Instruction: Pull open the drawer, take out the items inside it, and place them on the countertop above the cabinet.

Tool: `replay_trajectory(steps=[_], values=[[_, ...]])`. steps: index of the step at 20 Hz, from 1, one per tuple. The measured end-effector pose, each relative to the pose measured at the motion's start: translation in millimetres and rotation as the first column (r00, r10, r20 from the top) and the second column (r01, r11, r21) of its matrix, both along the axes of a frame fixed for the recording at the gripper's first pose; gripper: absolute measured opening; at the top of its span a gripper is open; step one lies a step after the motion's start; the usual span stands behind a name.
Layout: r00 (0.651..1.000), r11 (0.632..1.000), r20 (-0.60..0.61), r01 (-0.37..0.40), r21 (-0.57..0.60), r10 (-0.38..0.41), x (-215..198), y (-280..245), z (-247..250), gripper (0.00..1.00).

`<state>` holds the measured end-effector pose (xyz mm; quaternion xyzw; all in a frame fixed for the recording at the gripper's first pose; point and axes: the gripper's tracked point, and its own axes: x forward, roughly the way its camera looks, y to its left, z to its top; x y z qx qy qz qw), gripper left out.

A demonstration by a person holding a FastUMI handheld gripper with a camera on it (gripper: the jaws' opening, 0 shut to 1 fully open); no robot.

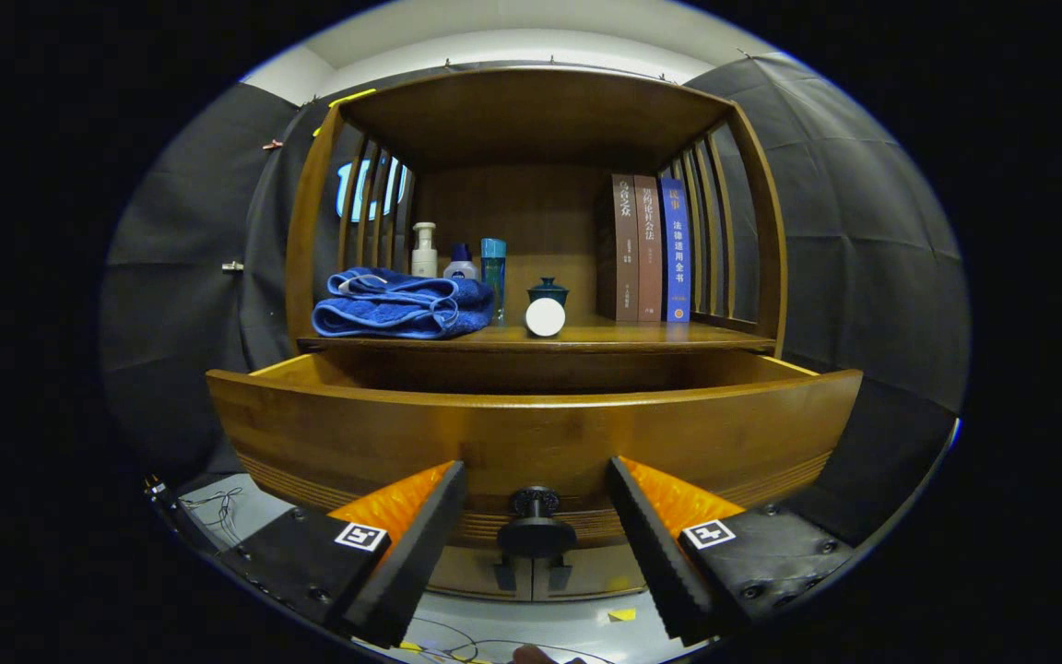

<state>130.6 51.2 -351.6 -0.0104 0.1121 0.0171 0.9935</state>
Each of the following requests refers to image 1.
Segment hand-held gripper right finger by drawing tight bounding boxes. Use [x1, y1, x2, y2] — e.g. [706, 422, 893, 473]
[607, 456, 855, 646]

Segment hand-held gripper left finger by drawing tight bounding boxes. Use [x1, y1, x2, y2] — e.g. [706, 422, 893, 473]
[218, 459, 467, 649]

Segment wooden drawer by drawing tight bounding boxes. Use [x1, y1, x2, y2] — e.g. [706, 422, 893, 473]
[206, 349, 864, 559]

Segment white facial cleanser tube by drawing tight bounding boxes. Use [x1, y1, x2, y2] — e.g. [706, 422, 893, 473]
[525, 297, 567, 338]

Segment wooden cabinet door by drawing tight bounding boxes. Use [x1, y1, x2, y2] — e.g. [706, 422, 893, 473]
[531, 544, 647, 600]
[425, 544, 537, 600]

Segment wooden countertop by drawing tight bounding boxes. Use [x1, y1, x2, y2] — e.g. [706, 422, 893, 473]
[299, 314, 776, 354]

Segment wooden cabinet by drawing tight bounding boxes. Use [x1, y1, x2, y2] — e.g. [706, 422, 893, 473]
[284, 65, 788, 605]

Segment folded blue towel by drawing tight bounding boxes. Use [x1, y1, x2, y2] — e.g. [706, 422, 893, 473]
[312, 267, 495, 340]

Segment light brown book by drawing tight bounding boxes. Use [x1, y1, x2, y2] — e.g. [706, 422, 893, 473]
[634, 175, 664, 322]

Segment white pump bottle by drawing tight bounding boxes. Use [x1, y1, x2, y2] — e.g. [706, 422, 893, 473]
[411, 222, 439, 278]

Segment blue book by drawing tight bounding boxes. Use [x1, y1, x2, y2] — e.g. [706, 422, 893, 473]
[659, 178, 691, 324]

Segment tall teal bottle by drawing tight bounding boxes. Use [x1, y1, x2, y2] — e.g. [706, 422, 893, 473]
[480, 238, 507, 324]

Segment dark brown book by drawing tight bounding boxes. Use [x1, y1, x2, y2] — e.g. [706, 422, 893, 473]
[597, 173, 640, 322]

